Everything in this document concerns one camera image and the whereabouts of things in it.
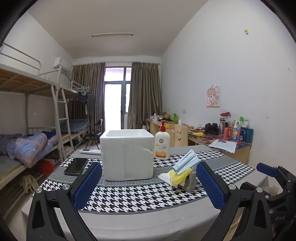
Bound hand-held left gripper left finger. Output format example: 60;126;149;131
26;162;103;241

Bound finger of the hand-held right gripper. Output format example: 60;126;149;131
256;163;296;193
240;182;271;202

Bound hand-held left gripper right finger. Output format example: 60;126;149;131
195;161;274;241

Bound grey sock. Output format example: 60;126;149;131
183;173;197;192

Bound blue face mask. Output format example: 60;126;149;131
173;149;201;176

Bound white foam box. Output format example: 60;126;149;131
100;129;155;181

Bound black smartphone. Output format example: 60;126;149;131
64;158;89;176

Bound white remote control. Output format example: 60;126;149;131
79;149;102;156

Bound blue toiletry bottles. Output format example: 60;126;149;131
239;127;254;143

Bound printed paper sheets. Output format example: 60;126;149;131
208;139;237;154

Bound white crumpled tissue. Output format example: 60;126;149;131
158;173;173;184

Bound desk with patterned cloth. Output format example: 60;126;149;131
187;130;252;163

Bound red bag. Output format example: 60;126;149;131
35;159;54;175

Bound houndstooth tablecloth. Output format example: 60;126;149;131
21;145;271;241

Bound black folding chair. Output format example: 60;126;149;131
87;119;103;149

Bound wooden smiley chair back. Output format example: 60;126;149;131
173;124;188;147

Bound folded blue quilt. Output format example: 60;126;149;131
69;119;90;133

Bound beige cloth bundle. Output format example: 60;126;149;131
20;175;39;193

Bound white lotion pump bottle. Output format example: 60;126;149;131
154;120;170;161

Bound blue plaid quilt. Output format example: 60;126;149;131
0;132;58;167

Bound glass balcony door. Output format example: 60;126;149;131
104;67;132;130

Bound dark hanging clothes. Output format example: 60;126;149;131
77;89;89;104

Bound brown curtain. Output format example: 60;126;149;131
70;62;105;139
127;62;162;130

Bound metal bunk bed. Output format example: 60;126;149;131
0;43;74;209
60;81;91;149

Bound white air conditioner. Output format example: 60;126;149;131
53;57;70;74

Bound ceiling tube lamp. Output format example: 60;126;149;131
91;33;134;38

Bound pink cartoon wall poster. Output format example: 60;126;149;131
205;86;220;107

